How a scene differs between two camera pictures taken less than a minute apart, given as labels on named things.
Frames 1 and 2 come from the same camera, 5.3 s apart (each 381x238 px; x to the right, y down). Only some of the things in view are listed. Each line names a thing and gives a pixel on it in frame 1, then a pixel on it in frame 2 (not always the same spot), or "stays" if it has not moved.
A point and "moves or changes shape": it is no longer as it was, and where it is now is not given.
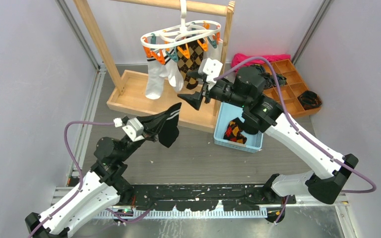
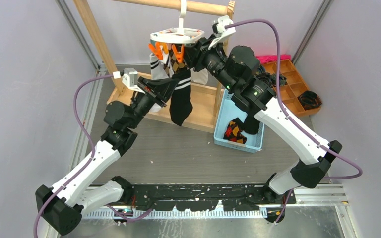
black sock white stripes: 170,131 -> 180,105
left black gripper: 154,126 -> 162,89
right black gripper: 195,99 -> 194,51
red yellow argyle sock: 232,133 stays
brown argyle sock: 190,64 -> 175,60
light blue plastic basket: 227,112 stays
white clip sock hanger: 173,41 moves or changes shape
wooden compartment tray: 295,85 stays
